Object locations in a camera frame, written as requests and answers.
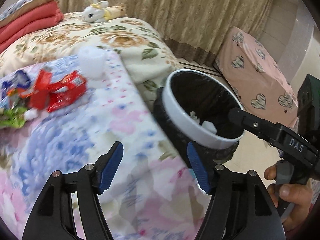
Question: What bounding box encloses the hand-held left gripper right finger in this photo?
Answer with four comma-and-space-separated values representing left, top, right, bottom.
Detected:
187, 141, 287, 240

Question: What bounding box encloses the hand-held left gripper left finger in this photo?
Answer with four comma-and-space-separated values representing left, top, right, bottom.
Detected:
22, 141, 124, 240

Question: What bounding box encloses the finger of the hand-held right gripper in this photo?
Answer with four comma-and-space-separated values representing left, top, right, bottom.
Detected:
228, 107, 312, 172

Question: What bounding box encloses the white bin with black bag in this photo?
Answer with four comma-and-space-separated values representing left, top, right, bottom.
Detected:
153, 69, 247, 167

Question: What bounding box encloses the red and white packet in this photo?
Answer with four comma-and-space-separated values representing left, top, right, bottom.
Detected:
47, 71, 88, 113

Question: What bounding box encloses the orange red wrapper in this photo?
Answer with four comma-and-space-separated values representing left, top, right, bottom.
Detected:
28, 69, 55, 111

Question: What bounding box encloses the person's right hand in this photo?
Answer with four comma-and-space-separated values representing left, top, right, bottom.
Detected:
264, 165, 314, 228

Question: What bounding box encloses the white crumpled tissue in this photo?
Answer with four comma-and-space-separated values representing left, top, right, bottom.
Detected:
189, 111, 217, 135

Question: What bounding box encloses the pastel floral blanket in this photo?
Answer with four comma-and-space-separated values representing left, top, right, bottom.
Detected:
0, 50, 213, 240

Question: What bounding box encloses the pink heart print cover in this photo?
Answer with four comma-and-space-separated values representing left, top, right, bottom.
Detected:
213, 26, 299, 131

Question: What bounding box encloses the small white tissue ball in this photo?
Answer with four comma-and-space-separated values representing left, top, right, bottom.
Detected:
24, 109, 38, 120

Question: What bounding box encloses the white plastic cup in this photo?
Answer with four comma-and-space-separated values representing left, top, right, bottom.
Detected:
78, 46, 107, 80

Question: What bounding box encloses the green snack wrapper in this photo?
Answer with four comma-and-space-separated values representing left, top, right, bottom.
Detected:
0, 106, 28, 130

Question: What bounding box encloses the cream rose print blanket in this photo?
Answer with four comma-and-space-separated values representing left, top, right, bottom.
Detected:
0, 17, 186, 111

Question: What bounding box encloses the blue snack wrapper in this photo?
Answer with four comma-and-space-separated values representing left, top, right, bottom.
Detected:
0, 69, 33, 101

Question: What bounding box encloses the beige patterned curtain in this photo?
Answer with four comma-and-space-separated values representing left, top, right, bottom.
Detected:
32, 0, 276, 67

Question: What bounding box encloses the white rabbit plush toy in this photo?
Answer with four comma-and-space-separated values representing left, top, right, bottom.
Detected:
82, 0, 112, 24

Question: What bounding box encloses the yellow bear plush toy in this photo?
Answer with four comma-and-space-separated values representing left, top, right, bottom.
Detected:
104, 3, 126, 21

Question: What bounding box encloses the red folded blanket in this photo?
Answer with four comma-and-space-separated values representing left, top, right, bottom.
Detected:
0, 1, 64, 53

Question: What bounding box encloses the blue print folded quilt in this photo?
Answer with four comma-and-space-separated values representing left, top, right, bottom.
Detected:
0, 0, 59, 22

